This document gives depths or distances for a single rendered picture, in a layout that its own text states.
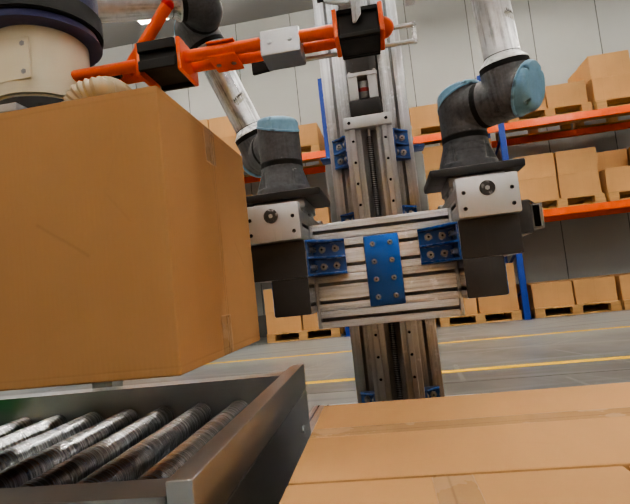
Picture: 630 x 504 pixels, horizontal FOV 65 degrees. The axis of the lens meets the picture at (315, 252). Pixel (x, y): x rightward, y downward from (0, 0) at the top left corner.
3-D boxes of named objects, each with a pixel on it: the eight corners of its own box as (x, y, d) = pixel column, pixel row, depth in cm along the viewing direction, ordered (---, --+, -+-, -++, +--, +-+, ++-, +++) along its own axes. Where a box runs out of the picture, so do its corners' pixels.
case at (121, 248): (-196, 408, 74) (-204, 148, 77) (8, 364, 114) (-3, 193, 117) (182, 375, 65) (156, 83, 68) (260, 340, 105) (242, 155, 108)
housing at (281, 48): (260, 55, 84) (257, 30, 85) (269, 72, 91) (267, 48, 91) (300, 48, 83) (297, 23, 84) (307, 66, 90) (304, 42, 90)
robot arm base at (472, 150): (437, 183, 138) (432, 148, 139) (493, 175, 136) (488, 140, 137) (442, 171, 123) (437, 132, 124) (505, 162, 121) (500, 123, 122)
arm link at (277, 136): (268, 157, 130) (263, 107, 131) (253, 171, 142) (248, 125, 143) (309, 158, 135) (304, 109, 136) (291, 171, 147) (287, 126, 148)
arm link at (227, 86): (264, 175, 142) (171, -3, 136) (249, 187, 155) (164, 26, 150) (298, 159, 147) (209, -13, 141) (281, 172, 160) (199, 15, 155)
